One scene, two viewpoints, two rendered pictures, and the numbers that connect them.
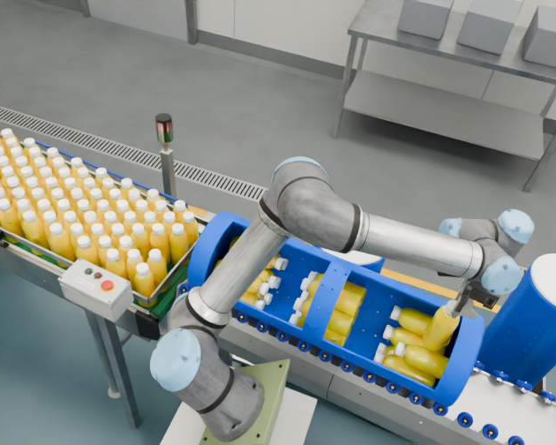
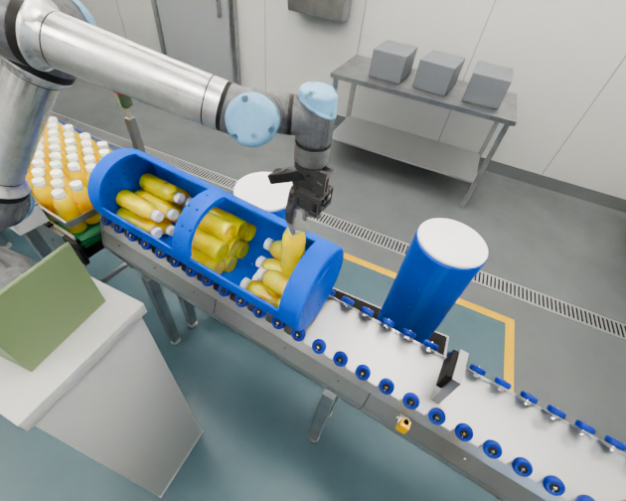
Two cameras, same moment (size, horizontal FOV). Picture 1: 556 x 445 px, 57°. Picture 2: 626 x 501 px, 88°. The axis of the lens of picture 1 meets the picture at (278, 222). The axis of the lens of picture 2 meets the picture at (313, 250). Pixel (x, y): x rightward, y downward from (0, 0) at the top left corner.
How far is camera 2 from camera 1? 0.81 m
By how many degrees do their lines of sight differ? 3
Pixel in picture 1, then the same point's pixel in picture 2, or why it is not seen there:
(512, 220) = (309, 86)
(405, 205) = (367, 209)
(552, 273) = (437, 232)
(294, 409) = (113, 309)
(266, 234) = (3, 75)
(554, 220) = (480, 229)
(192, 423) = not seen: outside the picture
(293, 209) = not seen: outside the picture
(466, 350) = (306, 270)
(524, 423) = (381, 356)
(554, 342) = (434, 293)
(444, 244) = (166, 63)
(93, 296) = not seen: outside the picture
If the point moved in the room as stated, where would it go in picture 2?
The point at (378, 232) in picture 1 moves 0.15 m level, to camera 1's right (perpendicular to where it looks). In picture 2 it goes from (59, 27) to (166, 46)
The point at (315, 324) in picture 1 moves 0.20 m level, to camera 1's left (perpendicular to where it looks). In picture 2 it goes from (180, 242) to (117, 230)
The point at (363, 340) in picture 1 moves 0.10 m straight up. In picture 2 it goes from (248, 271) to (246, 252)
